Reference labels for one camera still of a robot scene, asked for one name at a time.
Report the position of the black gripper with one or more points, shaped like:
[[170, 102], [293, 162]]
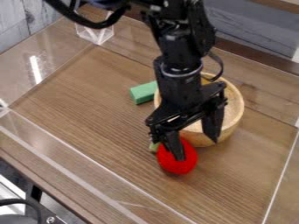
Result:
[[187, 101]]

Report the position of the red plush strawberry toy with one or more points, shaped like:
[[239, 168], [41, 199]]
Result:
[[168, 163]]

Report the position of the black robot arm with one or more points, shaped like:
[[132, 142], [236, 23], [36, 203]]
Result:
[[184, 36]]

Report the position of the wooden bowl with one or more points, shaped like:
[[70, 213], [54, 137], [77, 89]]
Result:
[[233, 111]]

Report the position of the green foam block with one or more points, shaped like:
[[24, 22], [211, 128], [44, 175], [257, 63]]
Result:
[[142, 93]]

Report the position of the black metal table bracket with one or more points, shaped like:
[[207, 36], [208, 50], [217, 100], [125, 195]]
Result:
[[37, 210]]

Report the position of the clear acrylic corner bracket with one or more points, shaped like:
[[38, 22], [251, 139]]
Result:
[[96, 36]]

